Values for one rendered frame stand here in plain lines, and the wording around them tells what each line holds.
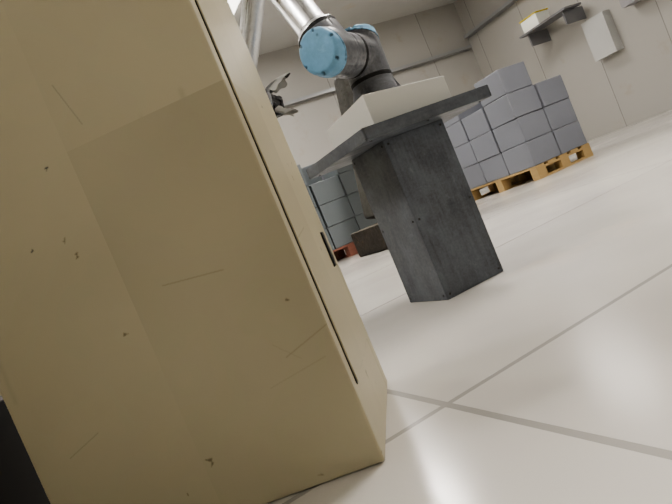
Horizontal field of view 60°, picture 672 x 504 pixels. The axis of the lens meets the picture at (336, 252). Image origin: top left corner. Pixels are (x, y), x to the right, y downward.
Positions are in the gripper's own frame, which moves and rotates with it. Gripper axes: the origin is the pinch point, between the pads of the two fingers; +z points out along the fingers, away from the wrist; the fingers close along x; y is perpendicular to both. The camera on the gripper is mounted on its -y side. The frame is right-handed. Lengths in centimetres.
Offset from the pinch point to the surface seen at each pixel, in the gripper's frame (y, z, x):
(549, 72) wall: 930, 61, -330
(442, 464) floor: -93, 56, 113
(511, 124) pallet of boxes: 414, 25, -94
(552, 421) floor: -87, 71, 111
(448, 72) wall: 955, -119, -418
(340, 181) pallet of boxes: 376, -153, -88
